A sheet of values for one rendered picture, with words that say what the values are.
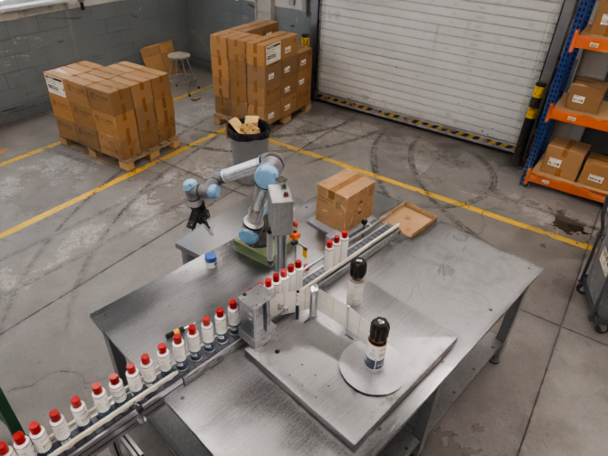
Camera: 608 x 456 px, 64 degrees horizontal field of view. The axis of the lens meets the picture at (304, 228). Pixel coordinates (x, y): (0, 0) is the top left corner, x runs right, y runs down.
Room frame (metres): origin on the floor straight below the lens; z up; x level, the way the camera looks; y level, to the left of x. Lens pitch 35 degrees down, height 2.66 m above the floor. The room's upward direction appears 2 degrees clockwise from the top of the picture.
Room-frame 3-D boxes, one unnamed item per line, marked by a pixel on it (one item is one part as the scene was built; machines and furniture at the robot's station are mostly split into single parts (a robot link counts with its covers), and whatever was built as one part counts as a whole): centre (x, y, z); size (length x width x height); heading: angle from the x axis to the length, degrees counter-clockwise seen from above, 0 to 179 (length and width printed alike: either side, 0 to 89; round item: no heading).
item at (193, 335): (1.44, 0.47, 0.98); 0.05 x 0.05 x 0.20
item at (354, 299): (1.83, -0.27, 1.03); 0.09 x 0.09 x 0.30
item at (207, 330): (1.50, 0.42, 0.98); 0.05 x 0.05 x 0.20
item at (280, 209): (1.94, 0.12, 1.38); 0.17 x 0.10 x 0.19; 12
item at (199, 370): (1.97, -0.02, 0.85); 1.65 x 0.11 x 0.05; 137
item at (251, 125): (4.73, 0.62, 0.50); 0.42 x 0.41 x 0.28; 147
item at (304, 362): (1.57, -0.26, 0.86); 0.80 x 0.67 x 0.05; 137
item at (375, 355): (1.43, -0.34, 1.04); 0.09 x 0.09 x 0.29
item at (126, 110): (5.32, 2.26, 0.45); 1.20 x 0.84 x 0.89; 58
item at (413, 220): (2.69, -0.70, 0.85); 0.30 x 0.26 x 0.04; 137
